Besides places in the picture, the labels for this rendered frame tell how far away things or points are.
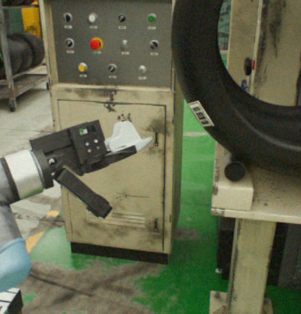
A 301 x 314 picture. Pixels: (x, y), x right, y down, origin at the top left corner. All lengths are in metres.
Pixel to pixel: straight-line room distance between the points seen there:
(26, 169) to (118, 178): 1.11
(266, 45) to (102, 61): 0.73
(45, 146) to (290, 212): 0.55
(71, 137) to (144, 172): 1.04
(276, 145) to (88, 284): 1.30
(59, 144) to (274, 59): 0.71
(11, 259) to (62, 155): 0.19
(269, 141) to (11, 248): 0.50
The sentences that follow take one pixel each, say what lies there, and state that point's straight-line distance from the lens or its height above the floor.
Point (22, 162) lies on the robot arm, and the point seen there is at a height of 1.02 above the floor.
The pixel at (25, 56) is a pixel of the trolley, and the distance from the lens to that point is 4.87.
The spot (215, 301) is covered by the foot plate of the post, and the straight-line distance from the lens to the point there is 1.73.
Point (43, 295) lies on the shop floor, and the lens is 1.82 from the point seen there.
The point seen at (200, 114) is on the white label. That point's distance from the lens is 0.74.
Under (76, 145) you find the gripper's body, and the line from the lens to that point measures 0.59.
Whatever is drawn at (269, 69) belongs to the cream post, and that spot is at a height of 1.06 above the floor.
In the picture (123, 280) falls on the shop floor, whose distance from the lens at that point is 1.83.
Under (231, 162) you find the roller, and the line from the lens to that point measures 0.79.
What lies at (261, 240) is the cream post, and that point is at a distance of 1.35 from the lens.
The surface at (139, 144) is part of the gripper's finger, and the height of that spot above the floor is 1.01.
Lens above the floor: 1.25
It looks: 23 degrees down
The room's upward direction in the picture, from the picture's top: straight up
